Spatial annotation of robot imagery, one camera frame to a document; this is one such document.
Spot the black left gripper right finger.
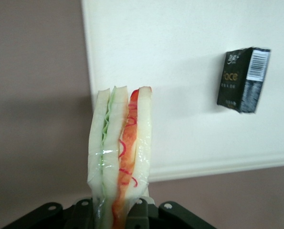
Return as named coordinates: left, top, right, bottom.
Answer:
left=128, top=197, right=155, bottom=229

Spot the small black barcode box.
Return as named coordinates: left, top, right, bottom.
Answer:
left=216, top=46, right=272, bottom=115

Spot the cream plastic tray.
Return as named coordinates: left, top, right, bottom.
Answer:
left=80, top=0, right=284, bottom=184

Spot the triangle sandwich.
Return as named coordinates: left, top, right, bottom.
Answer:
left=87, top=85, right=155, bottom=229

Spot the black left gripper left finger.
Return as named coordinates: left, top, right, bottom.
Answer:
left=67, top=198, right=96, bottom=229

